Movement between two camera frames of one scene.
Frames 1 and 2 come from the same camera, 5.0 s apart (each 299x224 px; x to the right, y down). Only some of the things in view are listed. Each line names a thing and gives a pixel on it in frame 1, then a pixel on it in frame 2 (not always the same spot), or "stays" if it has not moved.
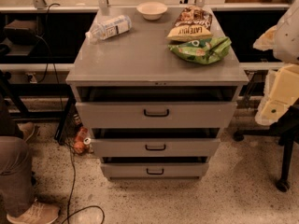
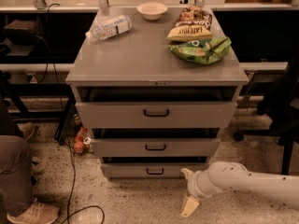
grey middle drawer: [155, 142] stays
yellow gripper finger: [265, 42] -> [187, 172]
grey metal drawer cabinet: [153, 116] stays
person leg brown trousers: [16, 165] stays
